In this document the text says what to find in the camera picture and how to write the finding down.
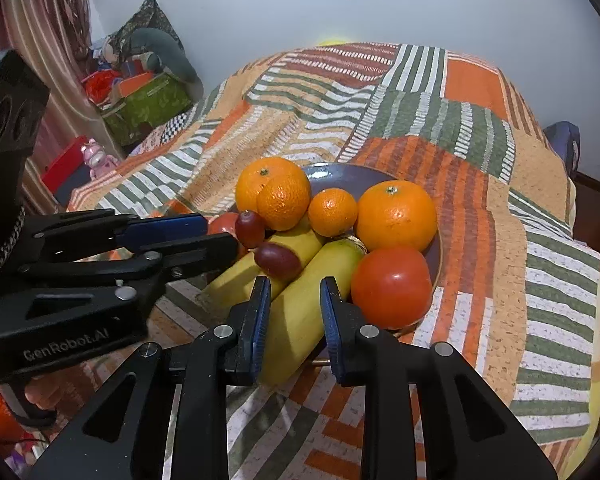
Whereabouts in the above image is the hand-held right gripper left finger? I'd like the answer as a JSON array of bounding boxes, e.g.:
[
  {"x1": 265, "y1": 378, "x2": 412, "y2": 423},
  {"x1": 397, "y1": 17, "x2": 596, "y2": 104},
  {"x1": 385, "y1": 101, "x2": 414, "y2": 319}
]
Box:
[{"x1": 27, "y1": 275, "x2": 272, "y2": 480}]

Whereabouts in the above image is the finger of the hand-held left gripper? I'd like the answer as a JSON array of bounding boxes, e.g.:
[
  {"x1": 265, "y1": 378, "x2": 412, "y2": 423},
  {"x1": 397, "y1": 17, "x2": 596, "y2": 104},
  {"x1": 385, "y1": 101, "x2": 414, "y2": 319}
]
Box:
[
  {"x1": 19, "y1": 232, "x2": 239, "y2": 292},
  {"x1": 22, "y1": 209, "x2": 209, "y2": 267}
]

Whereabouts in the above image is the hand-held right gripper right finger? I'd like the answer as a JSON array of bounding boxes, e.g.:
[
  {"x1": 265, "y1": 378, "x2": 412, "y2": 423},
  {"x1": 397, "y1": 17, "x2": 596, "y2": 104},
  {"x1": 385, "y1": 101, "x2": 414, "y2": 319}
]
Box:
[{"x1": 320, "y1": 276, "x2": 558, "y2": 480}]

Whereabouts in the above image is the red tomato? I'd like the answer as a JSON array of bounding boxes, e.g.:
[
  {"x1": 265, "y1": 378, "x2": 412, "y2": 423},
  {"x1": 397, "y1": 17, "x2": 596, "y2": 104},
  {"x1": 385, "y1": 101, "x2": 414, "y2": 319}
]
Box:
[
  {"x1": 350, "y1": 246, "x2": 432, "y2": 331},
  {"x1": 207, "y1": 212, "x2": 249, "y2": 261}
]

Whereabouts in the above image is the yellow banana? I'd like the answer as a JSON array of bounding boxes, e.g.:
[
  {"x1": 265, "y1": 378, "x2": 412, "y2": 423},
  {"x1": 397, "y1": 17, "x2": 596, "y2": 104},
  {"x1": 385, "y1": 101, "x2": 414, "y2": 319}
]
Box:
[
  {"x1": 200, "y1": 212, "x2": 326, "y2": 308},
  {"x1": 257, "y1": 238, "x2": 367, "y2": 387}
]

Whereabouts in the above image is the dark red grape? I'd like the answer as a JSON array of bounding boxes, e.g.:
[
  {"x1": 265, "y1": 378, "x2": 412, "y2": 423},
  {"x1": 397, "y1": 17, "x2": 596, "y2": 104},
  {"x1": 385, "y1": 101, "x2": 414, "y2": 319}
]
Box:
[
  {"x1": 235, "y1": 211, "x2": 266, "y2": 250},
  {"x1": 254, "y1": 241, "x2": 302, "y2": 278}
]

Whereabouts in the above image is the medium orange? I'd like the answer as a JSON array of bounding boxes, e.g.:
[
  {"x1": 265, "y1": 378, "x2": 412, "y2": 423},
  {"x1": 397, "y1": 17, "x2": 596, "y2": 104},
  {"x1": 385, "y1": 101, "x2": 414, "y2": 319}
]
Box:
[{"x1": 256, "y1": 178, "x2": 312, "y2": 231}]

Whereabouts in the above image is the small orange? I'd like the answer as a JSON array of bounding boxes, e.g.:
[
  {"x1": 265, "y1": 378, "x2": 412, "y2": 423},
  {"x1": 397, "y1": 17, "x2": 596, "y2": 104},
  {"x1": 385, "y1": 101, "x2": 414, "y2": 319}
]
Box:
[{"x1": 308, "y1": 187, "x2": 359, "y2": 237}]

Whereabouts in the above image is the purple plate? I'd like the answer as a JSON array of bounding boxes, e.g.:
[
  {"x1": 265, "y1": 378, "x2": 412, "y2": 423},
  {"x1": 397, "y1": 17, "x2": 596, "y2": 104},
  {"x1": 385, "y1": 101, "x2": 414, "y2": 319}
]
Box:
[{"x1": 267, "y1": 162, "x2": 443, "y2": 368}]

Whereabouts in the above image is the red box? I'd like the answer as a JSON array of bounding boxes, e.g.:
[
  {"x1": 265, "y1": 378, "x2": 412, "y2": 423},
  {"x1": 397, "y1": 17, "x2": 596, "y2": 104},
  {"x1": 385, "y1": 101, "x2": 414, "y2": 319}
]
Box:
[{"x1": 40, "y1": 137, "x2": 93, "y2": 193}]

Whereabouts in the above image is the red bag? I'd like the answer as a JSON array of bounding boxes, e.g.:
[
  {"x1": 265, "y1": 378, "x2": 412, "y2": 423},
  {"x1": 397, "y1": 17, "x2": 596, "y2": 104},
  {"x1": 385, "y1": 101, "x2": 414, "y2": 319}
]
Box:
[{"x1": 82, "y1": 70, "x2": 123, "y2": 106}]

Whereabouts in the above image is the striped curtain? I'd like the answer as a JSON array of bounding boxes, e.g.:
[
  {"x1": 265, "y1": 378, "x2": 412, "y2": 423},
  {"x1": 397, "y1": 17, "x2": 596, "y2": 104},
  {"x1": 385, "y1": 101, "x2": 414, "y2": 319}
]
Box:
[{"x1": 0, "y1": 0, "x2": 98, "y2": 216}]

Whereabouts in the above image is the pink toy figure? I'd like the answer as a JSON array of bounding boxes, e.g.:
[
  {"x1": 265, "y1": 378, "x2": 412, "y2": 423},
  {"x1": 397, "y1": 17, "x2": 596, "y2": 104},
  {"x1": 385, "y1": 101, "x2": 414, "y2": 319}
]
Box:
[{"x1": 80, "y1": 138, "x2": 121, "y2": 179}]

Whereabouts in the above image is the large orange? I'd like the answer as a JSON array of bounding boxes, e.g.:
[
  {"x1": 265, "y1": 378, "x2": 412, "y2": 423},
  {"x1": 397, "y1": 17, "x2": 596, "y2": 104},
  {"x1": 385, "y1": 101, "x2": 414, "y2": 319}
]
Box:
[
  {"x1": 235, "y1": 156, "x2": 312, "y2": 221},
  {"x1": 356, "y1": 181, "x2": 438, "y2": 254}
]

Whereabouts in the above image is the black white checkered cloth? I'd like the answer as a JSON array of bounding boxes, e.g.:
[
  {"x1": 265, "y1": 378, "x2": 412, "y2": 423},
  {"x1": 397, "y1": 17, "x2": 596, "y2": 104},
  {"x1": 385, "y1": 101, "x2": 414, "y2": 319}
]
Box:
[{"x1": 152, "y1": 110, "x2": 191, "y2": 148}]

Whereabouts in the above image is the green storage box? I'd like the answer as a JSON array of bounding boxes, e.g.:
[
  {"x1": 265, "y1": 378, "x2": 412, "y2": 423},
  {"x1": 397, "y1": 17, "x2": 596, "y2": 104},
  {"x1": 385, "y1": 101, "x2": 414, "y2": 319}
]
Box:
[{"x1": 102, "y1": 72, "x2": 193, "y2": 146}]

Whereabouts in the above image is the camouflage cloth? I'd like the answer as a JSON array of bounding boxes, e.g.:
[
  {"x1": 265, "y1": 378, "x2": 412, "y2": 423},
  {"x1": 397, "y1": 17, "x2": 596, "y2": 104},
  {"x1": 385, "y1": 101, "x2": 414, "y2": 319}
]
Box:
[{"x1": 107, "y1": 0, "x2": 183, "y2": 61}]

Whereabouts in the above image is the striped patchwork tablecloth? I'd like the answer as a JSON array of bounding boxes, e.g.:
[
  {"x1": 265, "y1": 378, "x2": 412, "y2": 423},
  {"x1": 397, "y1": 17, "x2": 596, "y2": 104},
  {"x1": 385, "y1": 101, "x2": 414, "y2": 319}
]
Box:
[{"x1": 65, "y1": 42, "x2": 600, "y2": 480}]

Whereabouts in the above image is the blue cushion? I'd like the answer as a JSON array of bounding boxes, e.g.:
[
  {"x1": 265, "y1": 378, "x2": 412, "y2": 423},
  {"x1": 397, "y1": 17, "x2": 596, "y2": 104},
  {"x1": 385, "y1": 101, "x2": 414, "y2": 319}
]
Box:
[{"x1": 544, "y1": 121, "x2": 581, "y2": 176}]

